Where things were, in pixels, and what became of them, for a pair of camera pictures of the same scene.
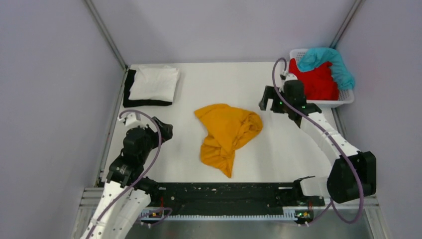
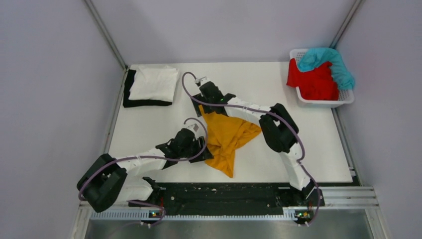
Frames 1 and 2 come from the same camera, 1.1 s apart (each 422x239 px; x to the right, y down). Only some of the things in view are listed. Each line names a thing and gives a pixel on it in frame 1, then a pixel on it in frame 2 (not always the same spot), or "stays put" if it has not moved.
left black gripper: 166,132 -> 206,155
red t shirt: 319,82 stays put
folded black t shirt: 128,103 stays put
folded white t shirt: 155,82 stays put
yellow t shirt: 228,128 stays put
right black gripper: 269,93 -> 197,104
